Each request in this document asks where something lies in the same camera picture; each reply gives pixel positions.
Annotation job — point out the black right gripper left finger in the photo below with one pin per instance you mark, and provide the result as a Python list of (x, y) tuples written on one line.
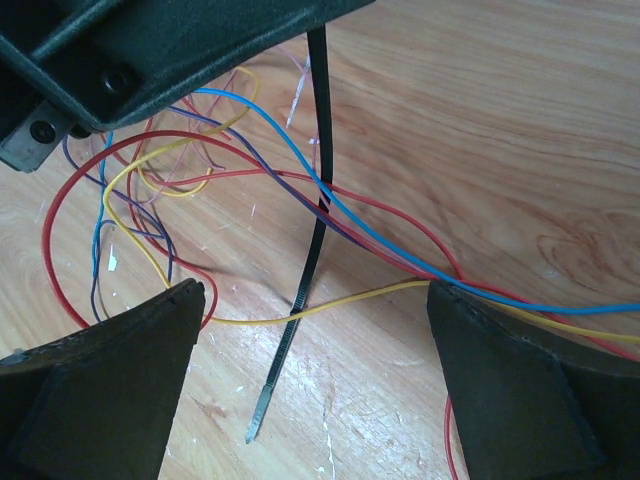
[(100, 403)]

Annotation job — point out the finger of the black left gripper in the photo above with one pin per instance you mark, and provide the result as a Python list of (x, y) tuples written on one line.
[(84, 67)]

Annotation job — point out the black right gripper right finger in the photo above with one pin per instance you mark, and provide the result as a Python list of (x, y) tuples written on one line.
[(530, 404)]

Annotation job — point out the black zip tie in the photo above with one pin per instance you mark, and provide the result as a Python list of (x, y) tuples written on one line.
[(318, 55)]

